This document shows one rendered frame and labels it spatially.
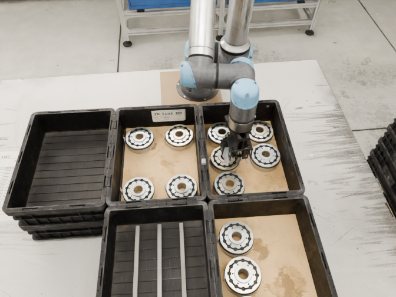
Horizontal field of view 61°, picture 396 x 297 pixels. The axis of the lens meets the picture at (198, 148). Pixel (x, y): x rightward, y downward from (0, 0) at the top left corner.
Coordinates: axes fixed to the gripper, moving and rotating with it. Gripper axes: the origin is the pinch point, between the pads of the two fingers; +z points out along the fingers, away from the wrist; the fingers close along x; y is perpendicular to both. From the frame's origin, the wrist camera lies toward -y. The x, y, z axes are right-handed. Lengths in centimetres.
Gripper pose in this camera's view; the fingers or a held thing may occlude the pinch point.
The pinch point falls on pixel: (233, 157)
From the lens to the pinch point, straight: 118.2
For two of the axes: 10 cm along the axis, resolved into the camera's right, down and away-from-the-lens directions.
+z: 0.0, 6.0, 8.0
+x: 9.9, -1.2, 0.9
